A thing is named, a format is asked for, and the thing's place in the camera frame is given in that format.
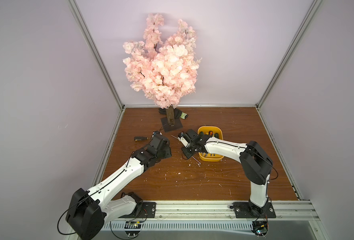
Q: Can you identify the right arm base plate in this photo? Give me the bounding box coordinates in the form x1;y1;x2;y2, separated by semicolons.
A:
230;202;277;219

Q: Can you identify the pink artificial blossom tree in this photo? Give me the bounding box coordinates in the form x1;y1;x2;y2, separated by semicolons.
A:
122;12;202;109

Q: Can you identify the yellow plastic storage box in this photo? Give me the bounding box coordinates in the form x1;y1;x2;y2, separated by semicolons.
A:
198;126;224;162

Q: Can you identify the black yellow stubby screwdriver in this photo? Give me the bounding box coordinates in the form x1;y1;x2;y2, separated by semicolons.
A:
134;136;150;141

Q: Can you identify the green circuit board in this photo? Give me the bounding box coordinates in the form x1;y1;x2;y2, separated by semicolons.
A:
252;221;269;237
124;221;142;239

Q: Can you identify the black green work glove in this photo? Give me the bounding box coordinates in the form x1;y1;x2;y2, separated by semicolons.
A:
158;108;189;119

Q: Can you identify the left green circuit board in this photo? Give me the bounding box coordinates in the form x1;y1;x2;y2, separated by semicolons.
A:
124;221;142;239

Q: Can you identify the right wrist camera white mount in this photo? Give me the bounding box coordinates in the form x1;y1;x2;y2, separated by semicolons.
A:
178;129;200;148

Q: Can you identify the right green circuit board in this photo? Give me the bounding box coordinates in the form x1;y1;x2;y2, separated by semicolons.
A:
252;221;269;237

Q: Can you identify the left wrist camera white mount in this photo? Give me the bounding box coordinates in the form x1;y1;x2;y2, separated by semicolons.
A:
150;131;170;149

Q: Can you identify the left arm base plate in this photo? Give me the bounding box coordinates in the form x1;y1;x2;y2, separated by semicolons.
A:
120;202;156;219

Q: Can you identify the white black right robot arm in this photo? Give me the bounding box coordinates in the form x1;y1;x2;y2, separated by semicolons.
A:
178;130;273;209

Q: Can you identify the dark metal tree base plate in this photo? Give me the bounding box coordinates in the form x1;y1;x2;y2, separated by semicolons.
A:
160;116;184;133

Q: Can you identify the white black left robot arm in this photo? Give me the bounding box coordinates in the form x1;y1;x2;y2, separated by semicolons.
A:
63;139;171;240

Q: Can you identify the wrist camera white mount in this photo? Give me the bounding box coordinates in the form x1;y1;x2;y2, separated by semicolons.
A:
150;131;170;149
178;129;200;148

